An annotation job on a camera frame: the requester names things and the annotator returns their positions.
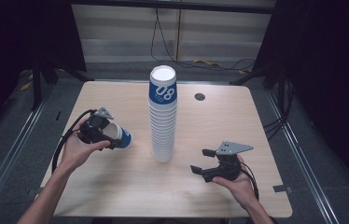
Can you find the metal floor rail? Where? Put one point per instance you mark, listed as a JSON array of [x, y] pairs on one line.
[[11, 149], [303, 158]]

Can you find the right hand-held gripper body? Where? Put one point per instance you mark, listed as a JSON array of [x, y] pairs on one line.
[[227, 166]]

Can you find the person's right hand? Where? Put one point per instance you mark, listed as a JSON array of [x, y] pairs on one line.
[[241, 186]]

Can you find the black curtain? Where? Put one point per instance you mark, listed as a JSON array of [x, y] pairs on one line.
[[14, 46], [328, 77]]

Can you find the round grey table grommet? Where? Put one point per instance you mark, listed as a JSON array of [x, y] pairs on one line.
[[200, 96]]

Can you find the blue white paper cup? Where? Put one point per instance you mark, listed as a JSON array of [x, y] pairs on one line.
[[122, 137]]

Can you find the stack of white paper cups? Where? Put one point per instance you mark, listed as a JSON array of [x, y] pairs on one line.
[[162, 133]]

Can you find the yellow tape scrap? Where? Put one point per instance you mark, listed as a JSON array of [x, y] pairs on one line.
[[25, 86]]

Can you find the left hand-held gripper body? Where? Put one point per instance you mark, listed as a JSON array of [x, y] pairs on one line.
[[93, 130]]

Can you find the person's left hand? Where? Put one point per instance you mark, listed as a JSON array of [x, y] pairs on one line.
[[77, 154]]

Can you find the black stand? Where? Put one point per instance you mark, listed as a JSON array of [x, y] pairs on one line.
[[36, 84]]

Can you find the yellow tape strip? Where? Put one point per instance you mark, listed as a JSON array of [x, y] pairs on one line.
[[206, 62]]

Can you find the black overhead bar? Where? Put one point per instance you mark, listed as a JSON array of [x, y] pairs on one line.
[[175, 6]]

